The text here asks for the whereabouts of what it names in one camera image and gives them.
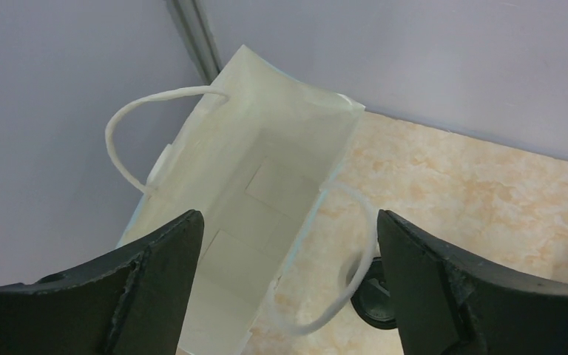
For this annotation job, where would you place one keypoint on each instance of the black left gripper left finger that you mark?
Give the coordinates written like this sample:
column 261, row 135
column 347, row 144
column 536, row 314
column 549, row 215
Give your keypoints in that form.
column 132, row 300

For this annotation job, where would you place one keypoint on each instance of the light blue paper bag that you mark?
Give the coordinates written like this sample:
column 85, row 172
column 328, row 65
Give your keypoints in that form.
column 257, row 156

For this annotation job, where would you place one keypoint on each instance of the stack of black lids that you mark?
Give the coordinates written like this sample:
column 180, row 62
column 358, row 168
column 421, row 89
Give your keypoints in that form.
column 372, row 300

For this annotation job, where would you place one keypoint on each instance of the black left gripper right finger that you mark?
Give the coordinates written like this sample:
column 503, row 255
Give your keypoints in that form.
column 451, row 301

